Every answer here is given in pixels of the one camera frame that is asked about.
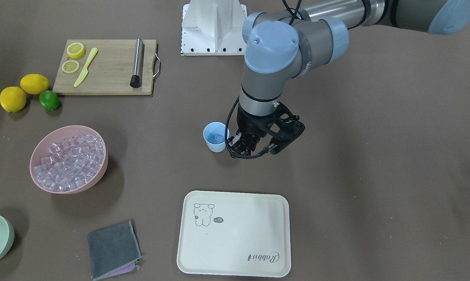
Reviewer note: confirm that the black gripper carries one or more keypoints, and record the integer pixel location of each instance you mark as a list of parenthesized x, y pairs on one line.
[(249, 124)]

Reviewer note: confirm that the clear ice cube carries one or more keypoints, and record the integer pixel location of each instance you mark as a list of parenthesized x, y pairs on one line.
[(218, 139)]

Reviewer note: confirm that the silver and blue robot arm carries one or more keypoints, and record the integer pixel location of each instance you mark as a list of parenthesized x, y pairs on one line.
[(291, 43)]

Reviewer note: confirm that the light blue plastic cup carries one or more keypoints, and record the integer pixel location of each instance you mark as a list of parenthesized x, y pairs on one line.
[(210, 130)]

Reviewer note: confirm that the pink bowl of ice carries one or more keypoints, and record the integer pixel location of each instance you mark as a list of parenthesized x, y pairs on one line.
[(69, 160)]

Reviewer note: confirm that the cream rabbit tray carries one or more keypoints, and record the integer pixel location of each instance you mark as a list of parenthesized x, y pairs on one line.
[(234, 234)]

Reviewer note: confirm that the steel rod with black tip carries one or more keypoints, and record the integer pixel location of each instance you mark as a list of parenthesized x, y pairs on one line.
[(136, 77)]

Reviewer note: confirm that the wooden cutting board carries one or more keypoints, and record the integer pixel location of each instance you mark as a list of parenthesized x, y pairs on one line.
[(111, 69)]

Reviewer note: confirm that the grey folded cloth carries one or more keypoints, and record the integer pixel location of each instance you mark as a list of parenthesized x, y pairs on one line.
[(113, 250)]

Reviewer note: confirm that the yellow plastic knife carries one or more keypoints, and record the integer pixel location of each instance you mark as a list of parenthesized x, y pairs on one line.
[(85, 70)]

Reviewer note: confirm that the lemon slice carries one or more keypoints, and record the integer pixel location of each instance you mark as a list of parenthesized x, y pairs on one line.
[(76, 50), (70, 66)]

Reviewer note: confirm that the green lime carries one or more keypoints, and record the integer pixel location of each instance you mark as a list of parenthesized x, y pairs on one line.
[(49, 100)]

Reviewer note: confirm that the yellow lemon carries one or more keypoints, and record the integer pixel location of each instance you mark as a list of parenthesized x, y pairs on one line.
[(13, 99), (34, 84)]

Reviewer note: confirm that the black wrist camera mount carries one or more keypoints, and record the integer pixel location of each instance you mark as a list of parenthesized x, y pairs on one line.
[(284, 127)]

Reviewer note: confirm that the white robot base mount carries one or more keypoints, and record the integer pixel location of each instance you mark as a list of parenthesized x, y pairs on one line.
[(213, 27)]

